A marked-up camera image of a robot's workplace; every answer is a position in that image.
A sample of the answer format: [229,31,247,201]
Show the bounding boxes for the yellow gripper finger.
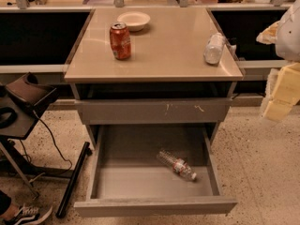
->
[256,22,279,45]
[262,62,300,122]

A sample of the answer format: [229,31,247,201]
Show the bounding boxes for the clear plastic water bottle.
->
[157,150,197,181]

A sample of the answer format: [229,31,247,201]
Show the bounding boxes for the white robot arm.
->
[256,0,300,122]

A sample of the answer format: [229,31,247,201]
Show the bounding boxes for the white crumpled plastic bottle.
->
[203,33,225,65]

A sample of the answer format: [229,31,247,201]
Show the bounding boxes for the closed grey upper drawer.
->
[75,98,232,125]

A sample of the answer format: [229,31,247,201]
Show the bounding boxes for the grey drawer cabinet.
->
[65,7,243,142]

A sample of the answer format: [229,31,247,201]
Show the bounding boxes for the open grey middle drawer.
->
[74,124,236,218]

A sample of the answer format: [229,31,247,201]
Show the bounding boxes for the white bowl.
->
[117,11,150,32]

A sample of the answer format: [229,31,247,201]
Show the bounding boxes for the orange soda can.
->
[110,22,131,60]

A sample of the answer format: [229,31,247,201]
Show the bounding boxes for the black VR headset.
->
[5,72,59,116]

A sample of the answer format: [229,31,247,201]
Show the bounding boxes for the black table leg bar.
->
[55,142,92,218]

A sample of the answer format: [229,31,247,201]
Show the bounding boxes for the black white sneaker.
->
[0,204,53,225]

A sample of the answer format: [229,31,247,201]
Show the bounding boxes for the black cable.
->
[18,110,73,176]

